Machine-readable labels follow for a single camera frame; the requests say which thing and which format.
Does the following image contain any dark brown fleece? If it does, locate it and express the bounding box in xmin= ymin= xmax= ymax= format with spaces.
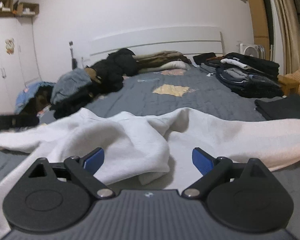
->
xmin=22 ymin=86 xmax=53 ymax=117

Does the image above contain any large black folded garment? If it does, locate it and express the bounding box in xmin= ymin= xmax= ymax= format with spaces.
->
xmin=254 ymin=96 xmax=300 ymax=121

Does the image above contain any pile of dark clothes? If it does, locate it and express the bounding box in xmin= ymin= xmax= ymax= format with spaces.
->
xmin=86 ymin=48 xmax=138 ymax=93

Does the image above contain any grey fleece garment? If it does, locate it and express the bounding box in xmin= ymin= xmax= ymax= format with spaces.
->
xmin=50 ymin=69 xmax=93 ymax=105

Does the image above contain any white fan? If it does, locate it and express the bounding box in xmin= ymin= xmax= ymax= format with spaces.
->
xmin=239 ymin=43 xmax=266 ymax=60

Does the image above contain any white wardrobe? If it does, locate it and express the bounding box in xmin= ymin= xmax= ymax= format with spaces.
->
xmin=0 ymin=17 xmax=41 ymax=116

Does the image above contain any cartoon animal sticker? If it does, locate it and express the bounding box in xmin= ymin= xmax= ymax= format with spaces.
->
xmin=5 ymin=38 xmax=16 ymax=55

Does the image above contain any small black folded garment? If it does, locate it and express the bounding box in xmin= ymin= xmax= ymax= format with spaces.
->
xmin=193 ymin=52 xmax=217 ymax=66

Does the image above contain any brown garment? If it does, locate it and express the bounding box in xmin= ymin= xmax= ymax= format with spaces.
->
xmin=84 ymin=66 xmax=102 ymax=83

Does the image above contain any stack of folded clothes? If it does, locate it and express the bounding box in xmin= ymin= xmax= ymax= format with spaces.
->
xmin=200 ymin=52 xmax=285 ymax=98

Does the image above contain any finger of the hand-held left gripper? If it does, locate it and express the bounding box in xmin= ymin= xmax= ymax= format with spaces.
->
xmin=0 ymin=114 xmax=40 ymax=133

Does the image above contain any white headboard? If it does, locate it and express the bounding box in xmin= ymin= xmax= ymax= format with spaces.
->
xmin=89 ymin=26 xmax=225 ymax=58

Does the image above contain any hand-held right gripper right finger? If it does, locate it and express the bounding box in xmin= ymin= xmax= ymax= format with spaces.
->
xmin=181 ymin=147 xmax=273 ymax=200

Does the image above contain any small cardboard box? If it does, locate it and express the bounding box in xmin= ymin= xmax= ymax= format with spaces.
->
xmin=14 ymin=2 xmax=40 ymax=17

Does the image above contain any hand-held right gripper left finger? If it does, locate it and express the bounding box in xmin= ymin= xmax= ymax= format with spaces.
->
xmin=27 ymin=147 xmax=115 ymax=200

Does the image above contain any white pillow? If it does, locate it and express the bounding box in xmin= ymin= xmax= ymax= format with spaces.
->
xmin=160 ymin=60 xmax=191 ymax=71

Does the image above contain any grey printed quilt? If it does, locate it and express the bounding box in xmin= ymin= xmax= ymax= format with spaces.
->
xmin=0 ymin=66 xmax=300 ymax=195

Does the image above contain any black garment pile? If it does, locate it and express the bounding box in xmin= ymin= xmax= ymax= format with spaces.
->
xmin=51 ymin=90 xmax=96 ymax=120

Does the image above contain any light grey hoodie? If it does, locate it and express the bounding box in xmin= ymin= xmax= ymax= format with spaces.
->
xmin=0 ymin=107 xmax=300 ymax=236

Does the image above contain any beige curtain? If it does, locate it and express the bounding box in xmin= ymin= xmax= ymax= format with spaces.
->
xmin=267 ymin=0 xmax=300 ymax=76

